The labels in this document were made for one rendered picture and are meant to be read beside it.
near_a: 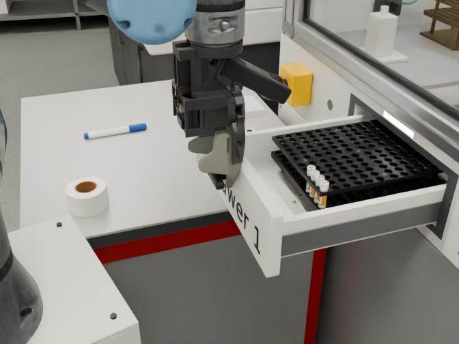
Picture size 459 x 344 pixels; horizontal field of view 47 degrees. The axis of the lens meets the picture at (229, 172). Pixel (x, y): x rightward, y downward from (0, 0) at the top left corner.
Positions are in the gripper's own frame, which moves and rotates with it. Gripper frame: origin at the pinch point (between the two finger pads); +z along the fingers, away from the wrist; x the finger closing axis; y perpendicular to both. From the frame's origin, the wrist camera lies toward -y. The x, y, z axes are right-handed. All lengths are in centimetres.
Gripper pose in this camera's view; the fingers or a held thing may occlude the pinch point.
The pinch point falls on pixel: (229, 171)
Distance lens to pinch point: 77.0
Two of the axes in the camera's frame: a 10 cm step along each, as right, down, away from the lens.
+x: 3.2, 5.1, -8.0
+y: -9.5, 1.6, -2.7
